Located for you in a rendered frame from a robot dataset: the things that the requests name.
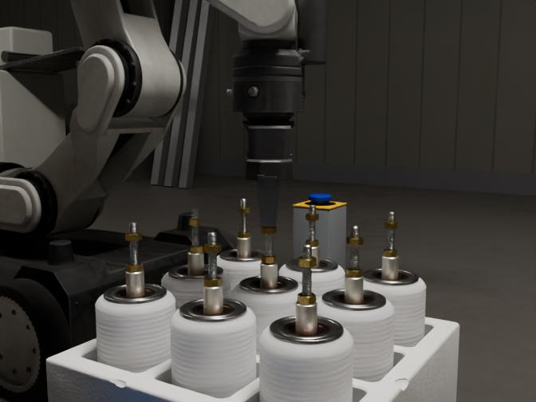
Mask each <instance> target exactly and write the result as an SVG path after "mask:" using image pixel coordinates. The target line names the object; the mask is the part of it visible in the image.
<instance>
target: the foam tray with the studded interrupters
mask: <svg viewBox="0 0 536 402"><path fill-rule="evenodd" d="M424 323H425V326H424V328H425V330H424V338H423V339H422V340H421V341H420V342H419V343H418V344H417V345H416V346H414V347H403V346H399V345H394V346H393V347H394V350H393V352H394V354H393V369H392V370H391V371H390V372H389V373H388V374H387V375H386V376H385V377H384V378H383V379H382V380H381V381H378V382H367V381H363V380H358V379H354V378H353V402H456V391H457V374H458V357H459V324H458V323H457V322H453V321H445V320H440V319H435V318H430V317H425V322H424ZM259 359H260V358H259V355H257V354H256V380H254V381H253V382H251V383H250V384H248V385H247V386H246V387H244V388H242V389H241V390H239V391H238V392H236V393H235V394H234V395H232V396H230V397H227V398H224V399H219V398H214V397H211V396H207V395H204V394H201V393H198V392H193V391H191V390H188V389H185V388H181V387H178V386H175V385H172V384H171V359H169V360H167V361H165V362H163V363H161V364H159V365H157V366H155V367H153V368H150V369H149V370H147V371H145V372H139V373H134V372H128V371H124V370H122V369H119V368H114V367H112V366H109V365H104V364H101V363H98V362H97V339H93V340H91V341H88V342H85V343H84V344H81V345H78V346H76V347H74V348H71V349H68V350H66V351H64V352H62V353H58V354H56V355H54V356H52V357H49V358H47V359H46V375H47V390H48V402H259V397H260V395H259V391H260V390H259V381H260V380H259V365H260V364H259Z"/></svg>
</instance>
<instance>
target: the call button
mask: <svg viewBox="0 0 536 402"><path fill-rule="evenodd" d="M309 200H311V203H312V204H317V205H325V204H329V201H330V200H332V196H331V195H329V194H311V195H309Z"/></svg>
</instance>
